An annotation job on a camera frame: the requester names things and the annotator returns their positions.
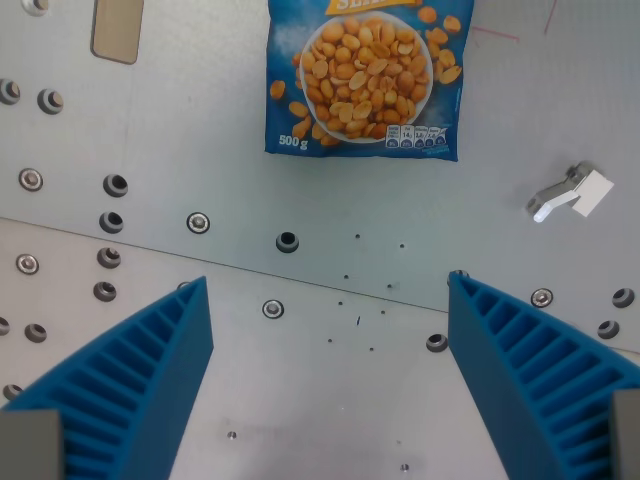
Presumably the small grey white metal bracket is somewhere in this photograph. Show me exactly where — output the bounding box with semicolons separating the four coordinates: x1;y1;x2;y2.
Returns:
524;160;615;224

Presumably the blue peanut bag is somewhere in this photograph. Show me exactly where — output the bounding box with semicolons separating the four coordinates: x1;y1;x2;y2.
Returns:
263;0;475;163

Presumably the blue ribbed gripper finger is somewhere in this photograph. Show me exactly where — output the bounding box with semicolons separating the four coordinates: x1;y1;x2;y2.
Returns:
0;275;215;480
447;270;640;480

